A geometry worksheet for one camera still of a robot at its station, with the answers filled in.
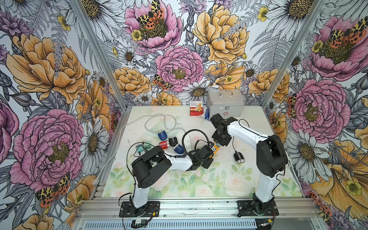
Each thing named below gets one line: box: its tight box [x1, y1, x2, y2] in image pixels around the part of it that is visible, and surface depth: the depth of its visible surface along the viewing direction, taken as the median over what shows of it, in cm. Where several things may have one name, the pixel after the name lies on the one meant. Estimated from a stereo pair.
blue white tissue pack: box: [199, 106, 210, 121], surface depth 114 cm
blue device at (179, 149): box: [173, 144, 185, 154], surface depth 96 cm
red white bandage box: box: [189, 100, 204, 117], surface depth 118 cm
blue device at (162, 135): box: [157, 130, 168, 141], surface depth 102 cm
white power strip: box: [184, 134, 192, 153], surface depth 98 cm
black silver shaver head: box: [168, 136, 179, 147], surface depth 99 cm
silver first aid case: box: [206, 88, 245, 119], surface depth 110 cm
